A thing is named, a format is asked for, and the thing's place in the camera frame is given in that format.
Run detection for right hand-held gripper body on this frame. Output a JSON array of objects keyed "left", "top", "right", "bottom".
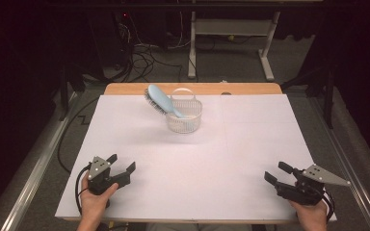
[{"left": 276, "top": 164, "right": 352, "bottom": 206}]

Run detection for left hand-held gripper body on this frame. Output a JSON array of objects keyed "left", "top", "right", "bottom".
[{"left": 87, "top": 156, "right": 120, "bottom": 196}]

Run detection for light blue hairbrush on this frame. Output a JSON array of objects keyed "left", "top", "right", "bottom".
[{"left": 144, "top": 84, "right": 187, "bottom": 119}]

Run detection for white plastic basket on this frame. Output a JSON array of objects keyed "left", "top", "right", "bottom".
[{"left": 165, "top": 87, "right": 204, "bottom": 134}]

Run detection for person's right hand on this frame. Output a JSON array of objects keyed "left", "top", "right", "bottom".
[{"left": 288, "top": 198, "right": 330, "bottom": 227}]

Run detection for person's left hand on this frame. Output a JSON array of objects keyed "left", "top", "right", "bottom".
[{"left": 80, "top": 174, "right": 119, "bottom": 222}]

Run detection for white table cover sheet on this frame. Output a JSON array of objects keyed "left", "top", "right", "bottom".
[{"left": 55, "top": 93, "right": 337, "bottom": 222}]

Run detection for wooden table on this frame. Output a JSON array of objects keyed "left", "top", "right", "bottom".
[{"left": 63, "top": 82, "right": 328, "bottom": 225}]

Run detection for black metal stand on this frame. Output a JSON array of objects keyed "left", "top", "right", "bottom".
[
  {"left": 59, "top": 62, "right": 110, "bottom": 121},
  {"left": 280, "top": 61, "right": 338, "bottom": 129}
]

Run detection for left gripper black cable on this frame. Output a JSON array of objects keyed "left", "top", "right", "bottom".
[{"left": 74, "top": 165, "right": 93, "bottom": 216}]

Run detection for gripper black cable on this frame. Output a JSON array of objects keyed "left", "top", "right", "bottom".
[
  {"left": 321, "top": 189, "right": 335, "bottom": 222},
  {"left": 74, "top": 165, "right": 93, "bottom": 216}
]

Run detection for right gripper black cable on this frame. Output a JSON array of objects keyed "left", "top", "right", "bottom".
[{"left": 321, "top": 189, "right": 335, "bottom": 222}]

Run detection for long black floor cable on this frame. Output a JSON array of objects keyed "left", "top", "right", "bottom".
[{"left": 57, "top": 95, "right": 100, "bottom": 174}]

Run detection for aluminium floor rail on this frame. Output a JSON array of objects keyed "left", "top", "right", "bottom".
[
  {"left": 0, "top": 90, "right": 80, "bottom": 231},
  {"left": 307, "top": 95, "right": 370, "bottom": 231}
]

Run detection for tangle of floor cables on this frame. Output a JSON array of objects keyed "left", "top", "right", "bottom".
[{"left": 119, "top": 22, "right": 184, "bottom": 83}]

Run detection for white metal desk frame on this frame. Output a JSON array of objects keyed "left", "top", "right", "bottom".
[{"left": 187, "top": 11, "right": 282, "bottom": 82}]

